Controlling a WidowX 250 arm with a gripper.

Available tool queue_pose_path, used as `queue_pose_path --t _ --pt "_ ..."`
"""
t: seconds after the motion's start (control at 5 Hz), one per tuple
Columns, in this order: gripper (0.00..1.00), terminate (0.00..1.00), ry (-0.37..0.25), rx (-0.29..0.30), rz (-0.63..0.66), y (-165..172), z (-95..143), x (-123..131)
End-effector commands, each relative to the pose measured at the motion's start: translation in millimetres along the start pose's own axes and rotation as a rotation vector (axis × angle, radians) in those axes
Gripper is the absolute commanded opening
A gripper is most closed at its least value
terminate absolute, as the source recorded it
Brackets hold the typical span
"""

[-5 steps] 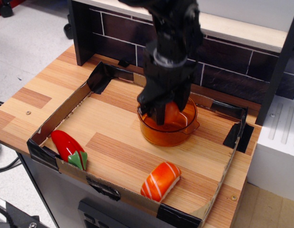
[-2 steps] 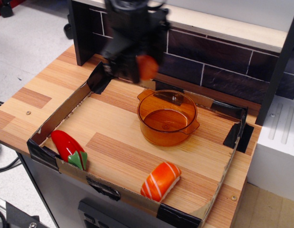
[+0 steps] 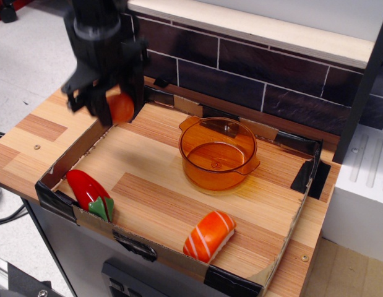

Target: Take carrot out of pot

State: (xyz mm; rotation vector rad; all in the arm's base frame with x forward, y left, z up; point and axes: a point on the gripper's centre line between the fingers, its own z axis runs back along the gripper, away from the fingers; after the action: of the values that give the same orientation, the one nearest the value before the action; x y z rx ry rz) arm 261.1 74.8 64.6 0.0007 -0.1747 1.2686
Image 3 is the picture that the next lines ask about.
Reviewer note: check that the white grooved appliance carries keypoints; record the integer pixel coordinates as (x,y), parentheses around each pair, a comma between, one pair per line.
(355,214)

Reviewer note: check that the red toy chili pepper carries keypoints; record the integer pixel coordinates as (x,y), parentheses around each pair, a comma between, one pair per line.
(91,195)

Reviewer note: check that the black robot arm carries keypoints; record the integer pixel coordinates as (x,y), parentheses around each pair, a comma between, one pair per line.
(101,14)

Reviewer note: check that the aluminium frame with bracket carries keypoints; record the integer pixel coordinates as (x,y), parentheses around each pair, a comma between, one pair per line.
(15,282)

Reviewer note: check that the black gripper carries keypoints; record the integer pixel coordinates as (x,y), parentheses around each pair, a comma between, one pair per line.
(105,57)

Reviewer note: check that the dark tile backsplash panel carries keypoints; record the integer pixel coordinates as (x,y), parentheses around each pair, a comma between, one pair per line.
(300,74)

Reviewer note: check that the cardboard fence with black tape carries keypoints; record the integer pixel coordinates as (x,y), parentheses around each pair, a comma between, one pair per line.
(278,208)

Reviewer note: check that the salmon nigiri sushi toy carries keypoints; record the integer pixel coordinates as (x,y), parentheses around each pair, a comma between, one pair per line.
(209,236)

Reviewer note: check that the orange toy carrot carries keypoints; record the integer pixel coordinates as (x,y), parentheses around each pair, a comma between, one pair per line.
(121,108)

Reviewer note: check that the black vertical post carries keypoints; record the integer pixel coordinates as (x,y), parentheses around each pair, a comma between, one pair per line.
(361,98)

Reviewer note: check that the orange transparent plastic pot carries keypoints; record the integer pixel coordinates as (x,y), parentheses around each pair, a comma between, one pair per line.
(217,153)

